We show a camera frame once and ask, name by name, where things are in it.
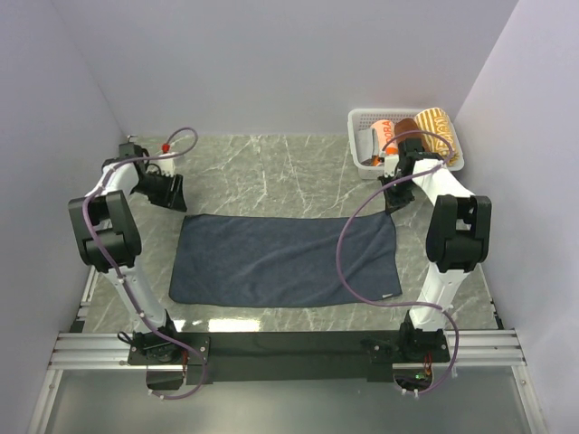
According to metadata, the orange white rolled towel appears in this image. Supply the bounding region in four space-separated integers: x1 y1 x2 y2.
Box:
370 119 398 166

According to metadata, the dark blue towel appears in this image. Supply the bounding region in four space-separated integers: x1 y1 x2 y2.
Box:
169 212 402 308

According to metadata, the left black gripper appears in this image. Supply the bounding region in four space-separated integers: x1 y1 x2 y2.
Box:
133 169 187 212

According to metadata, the brown rolled towel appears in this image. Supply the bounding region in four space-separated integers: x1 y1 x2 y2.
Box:
394 118 426 147

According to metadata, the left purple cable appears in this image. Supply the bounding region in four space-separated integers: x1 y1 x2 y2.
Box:
81 127 210 401

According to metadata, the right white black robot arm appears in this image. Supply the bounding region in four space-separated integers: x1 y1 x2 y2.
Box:
380 130 492 361

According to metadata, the white plastic basket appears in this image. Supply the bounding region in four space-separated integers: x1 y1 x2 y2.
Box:
347 108 465 180

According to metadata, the yellow striped rolled towel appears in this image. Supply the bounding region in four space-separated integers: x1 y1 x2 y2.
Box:
414 108 460 168

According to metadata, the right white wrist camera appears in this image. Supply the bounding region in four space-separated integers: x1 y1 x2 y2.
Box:
379 147 399 177

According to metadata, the purple cable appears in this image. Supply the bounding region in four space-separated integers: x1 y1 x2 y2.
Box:
336 129 461 397
81 127 210 401

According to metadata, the grey folded towel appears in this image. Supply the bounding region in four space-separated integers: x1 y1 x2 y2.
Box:
356 128 379 166

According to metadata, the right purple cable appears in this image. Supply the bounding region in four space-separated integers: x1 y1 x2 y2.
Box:
336 129 461 397

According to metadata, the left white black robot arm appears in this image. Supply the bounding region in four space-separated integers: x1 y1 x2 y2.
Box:
68 142 188 363

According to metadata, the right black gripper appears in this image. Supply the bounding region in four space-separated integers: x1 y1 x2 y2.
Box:
378 171 418 215

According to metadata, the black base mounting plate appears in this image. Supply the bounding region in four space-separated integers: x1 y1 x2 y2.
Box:
128 327 451 385

